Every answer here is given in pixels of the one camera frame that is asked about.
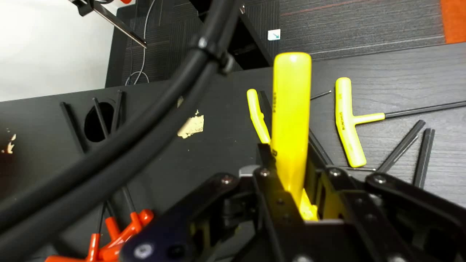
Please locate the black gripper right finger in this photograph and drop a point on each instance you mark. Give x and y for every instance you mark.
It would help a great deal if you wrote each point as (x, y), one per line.
(364, 233)

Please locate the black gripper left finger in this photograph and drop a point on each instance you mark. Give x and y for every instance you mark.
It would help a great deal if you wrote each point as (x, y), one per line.
(288, 234)

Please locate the red T-handle hex key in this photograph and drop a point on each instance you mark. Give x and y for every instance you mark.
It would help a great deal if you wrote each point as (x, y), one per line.
(109, 252)

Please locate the large yellow T-handle hex key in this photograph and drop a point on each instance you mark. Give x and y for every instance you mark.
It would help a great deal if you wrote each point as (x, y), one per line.
(291, 89)

